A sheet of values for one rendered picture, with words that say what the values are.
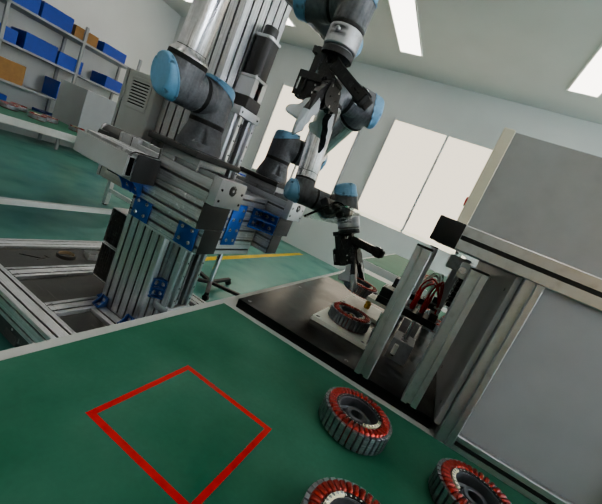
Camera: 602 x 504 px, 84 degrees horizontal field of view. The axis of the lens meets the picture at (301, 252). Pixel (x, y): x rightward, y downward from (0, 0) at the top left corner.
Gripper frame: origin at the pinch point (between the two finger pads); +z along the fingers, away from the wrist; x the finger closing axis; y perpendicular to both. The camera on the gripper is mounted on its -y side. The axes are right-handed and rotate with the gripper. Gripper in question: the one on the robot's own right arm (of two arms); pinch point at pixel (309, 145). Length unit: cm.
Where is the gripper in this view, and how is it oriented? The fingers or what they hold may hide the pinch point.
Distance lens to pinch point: 78.2
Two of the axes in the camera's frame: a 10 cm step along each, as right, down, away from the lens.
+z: -3.9, 9.0, 1.8
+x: -4.2, 0.0, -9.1
